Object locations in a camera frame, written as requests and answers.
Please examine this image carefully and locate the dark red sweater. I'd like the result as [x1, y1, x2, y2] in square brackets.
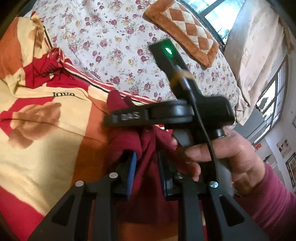
[105, 89, 204, 225]

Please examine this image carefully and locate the white floral quilt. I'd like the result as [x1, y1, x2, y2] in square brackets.
[25, 1, 247, 124]

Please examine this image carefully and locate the beige curtain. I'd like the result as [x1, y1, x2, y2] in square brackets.
[224, 1, 295, 125]

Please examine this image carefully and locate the window with dark frame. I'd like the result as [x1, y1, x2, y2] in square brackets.
[180, 0, 244, 50]

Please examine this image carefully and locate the person's right hand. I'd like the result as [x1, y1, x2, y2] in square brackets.
[171, 126, 266, 195]

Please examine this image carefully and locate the red orange cream patterned blanket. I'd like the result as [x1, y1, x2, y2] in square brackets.
[1, 14, 176, 240]

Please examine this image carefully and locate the pink sleeved right forearm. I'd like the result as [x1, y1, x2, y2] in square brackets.
[235, 164, 296, 240]

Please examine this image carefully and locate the framed wall picture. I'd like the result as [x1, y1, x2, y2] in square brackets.
[285, 152, 296, 188]

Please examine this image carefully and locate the brown checkered plush cushion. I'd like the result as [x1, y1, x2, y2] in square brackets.
[144, 0, 219, 67]

